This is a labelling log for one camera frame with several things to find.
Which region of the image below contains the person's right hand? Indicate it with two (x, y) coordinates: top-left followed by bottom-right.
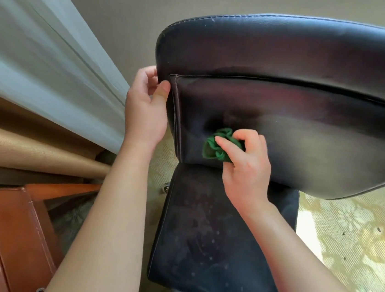
(205, 125), (278, 219)

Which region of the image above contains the person's left hand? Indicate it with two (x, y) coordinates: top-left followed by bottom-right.
(120, 62), (174, 155)

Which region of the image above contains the person's left forearm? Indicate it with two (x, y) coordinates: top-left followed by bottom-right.
(42, 136), (157, 292)

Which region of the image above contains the tan curtain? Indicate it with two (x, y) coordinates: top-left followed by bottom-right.
(0, 89), (119, 199)

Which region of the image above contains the orange wooden table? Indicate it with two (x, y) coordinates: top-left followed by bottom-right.
(0, 172), (103, 292)

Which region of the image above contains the black leather chair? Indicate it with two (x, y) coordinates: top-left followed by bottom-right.
(128, 0), (385, 292)

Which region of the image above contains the green cleaning cloth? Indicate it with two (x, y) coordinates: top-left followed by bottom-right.
(200, 124), (247, 164)

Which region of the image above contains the person's right forearm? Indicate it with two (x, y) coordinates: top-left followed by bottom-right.
(236, 199), (385, 292)

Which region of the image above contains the white sheer curtain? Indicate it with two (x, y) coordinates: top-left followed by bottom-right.
(0, 0), (141, 155)

